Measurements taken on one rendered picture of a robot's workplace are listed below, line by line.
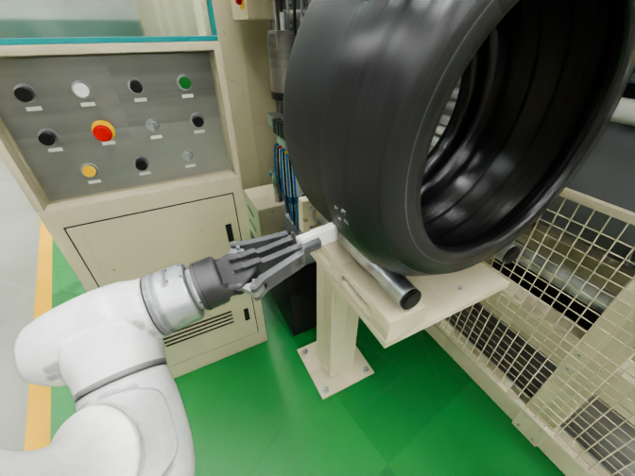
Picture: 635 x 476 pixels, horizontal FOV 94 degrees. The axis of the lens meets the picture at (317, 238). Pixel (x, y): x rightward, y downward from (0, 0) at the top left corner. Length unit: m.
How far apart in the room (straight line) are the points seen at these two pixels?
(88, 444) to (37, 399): 1.49
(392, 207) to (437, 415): 1.21
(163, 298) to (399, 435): 1.16
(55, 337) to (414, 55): 0.50
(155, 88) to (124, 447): 0.83
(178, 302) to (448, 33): 0.43
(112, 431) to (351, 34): 0.48
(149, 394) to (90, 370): 0.07
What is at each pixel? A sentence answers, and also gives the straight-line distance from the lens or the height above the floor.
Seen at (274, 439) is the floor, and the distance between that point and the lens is 1.40.
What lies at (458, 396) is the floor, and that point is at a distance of 1.58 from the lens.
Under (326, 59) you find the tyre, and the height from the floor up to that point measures 1.27.
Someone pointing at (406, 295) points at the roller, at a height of 0.92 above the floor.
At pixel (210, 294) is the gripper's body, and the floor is 1.00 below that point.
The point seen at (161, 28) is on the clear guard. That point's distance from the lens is 0.97.
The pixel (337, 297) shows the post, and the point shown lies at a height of 0.52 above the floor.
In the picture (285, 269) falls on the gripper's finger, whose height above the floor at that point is 1.01.
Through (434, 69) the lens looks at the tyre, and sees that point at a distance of 0.36.
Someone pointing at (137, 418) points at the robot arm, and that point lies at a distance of 0.41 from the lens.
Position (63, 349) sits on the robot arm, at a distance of 0.47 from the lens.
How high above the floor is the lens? 1.30
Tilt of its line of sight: 36 degrees down
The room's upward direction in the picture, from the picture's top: straight up
